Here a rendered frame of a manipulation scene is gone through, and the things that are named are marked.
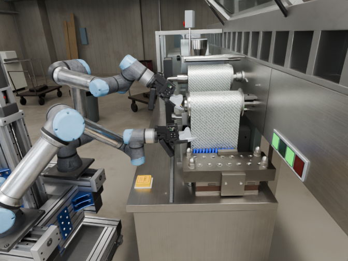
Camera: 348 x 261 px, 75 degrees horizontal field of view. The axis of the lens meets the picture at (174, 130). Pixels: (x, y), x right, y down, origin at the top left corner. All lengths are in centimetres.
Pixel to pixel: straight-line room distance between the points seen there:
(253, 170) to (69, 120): 78
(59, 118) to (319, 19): 88
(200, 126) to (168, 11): 899
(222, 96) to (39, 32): 1101
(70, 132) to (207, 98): 62
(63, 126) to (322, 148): 84
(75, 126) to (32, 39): 1114
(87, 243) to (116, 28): 941
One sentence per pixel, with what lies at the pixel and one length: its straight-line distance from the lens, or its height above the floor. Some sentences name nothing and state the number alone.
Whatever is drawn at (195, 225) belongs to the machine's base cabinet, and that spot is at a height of 78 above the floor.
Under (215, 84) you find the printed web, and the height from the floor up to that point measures 131.
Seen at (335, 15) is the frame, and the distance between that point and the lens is 73.
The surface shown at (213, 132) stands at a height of 112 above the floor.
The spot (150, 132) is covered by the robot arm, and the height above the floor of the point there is 114.
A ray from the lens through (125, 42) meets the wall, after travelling 1047.
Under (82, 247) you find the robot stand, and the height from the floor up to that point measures 21.
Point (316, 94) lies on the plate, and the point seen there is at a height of 141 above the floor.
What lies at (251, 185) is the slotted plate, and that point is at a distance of 112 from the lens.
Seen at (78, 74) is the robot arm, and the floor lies 142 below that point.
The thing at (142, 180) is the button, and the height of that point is 92.
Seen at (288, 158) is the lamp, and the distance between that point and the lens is 88.
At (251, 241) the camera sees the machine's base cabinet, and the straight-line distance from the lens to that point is 124.
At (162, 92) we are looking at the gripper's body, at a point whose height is 132.
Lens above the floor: 158
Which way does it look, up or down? 23 degrees down
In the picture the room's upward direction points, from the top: 2 degrees counter-clockwise
